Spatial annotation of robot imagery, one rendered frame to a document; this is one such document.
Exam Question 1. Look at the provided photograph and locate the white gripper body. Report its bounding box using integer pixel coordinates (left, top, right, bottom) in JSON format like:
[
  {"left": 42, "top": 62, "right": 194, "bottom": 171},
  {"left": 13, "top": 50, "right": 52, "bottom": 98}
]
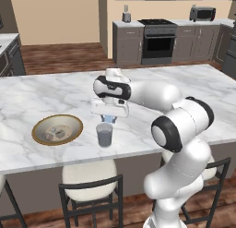
[{"left": 89, "top": 98, "right": 130, "bottom": 118}]

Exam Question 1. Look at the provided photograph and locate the glass of water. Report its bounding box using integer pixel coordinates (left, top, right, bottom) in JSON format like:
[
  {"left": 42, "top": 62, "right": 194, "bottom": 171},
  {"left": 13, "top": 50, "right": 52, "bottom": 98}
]
[
  {"left": 100, "top": 114, "right": 119, "bottom": 126},
  {"left": 95, "top": 123, "right": 114, "bottom": 149}
]

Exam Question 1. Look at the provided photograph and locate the tan rimmed ice bowl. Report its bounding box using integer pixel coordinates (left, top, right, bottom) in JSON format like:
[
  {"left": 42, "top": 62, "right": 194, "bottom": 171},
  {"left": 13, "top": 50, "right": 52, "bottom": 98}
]
[{"left": 31, "top": 114, "right": 84, "bottom": 147}]

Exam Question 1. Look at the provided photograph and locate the grey base cupboard run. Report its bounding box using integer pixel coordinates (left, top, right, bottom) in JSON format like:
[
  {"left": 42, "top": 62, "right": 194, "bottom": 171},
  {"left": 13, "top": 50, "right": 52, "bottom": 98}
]
[
  {"left": 171, "top": 18, "right": 236, "bottom": 66},
  {"left": 112, "top": 20, "right": 146, "bottom": 66}
]

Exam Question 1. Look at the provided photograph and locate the white cushioned black stool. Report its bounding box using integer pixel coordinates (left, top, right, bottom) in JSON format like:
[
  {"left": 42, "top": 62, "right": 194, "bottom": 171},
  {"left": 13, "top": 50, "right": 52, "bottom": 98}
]
[
  {"left": 58, "top": 159, "right": 124, "bottom": 228},
  {"left": 0, "top": 174, "right": 28, "bottom": 228},
  {"left": 152, "top": 150, "right": 232, "bottom": 228}
]

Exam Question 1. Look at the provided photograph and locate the black and steel oven range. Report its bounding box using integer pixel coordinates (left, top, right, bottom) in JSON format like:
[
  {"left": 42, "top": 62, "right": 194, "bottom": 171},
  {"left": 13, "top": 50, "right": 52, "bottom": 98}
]
[{"left": 137, "top": 18, "right": 179, "bottom": 66}]

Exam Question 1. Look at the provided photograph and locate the grey blender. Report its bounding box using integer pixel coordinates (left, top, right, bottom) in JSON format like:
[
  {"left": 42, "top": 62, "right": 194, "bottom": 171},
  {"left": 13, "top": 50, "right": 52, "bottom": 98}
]
[{"left": 121, "top": 4, "right": 133, "bottom": 23}]

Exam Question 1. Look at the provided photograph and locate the grey kitchen island base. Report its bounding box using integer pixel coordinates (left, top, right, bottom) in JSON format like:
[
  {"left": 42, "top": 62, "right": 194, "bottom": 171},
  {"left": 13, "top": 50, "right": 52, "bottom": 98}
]
[{"left": 0, "top": 141, "right": 236, "bottom": 218}]

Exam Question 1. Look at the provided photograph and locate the dark grey cupboard run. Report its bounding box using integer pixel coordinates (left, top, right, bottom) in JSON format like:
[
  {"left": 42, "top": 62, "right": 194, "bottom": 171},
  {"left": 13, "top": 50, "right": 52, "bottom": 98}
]
[{"left": 0, "top": 32, "right": 27, "bottom": 78}]

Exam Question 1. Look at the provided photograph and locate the dark tall appliance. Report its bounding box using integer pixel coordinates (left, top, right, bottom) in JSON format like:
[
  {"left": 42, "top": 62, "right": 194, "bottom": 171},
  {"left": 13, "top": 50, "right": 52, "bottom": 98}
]
[{"left": 221, "top": 33, "right": 236, "bottom": 81}]

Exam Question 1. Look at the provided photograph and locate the steel toaster oven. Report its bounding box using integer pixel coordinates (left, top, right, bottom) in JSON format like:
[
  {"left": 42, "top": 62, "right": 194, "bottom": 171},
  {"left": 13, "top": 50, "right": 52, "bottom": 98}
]
[{"left": 188, "top": 5, "right": 217, "bottom": 23}]

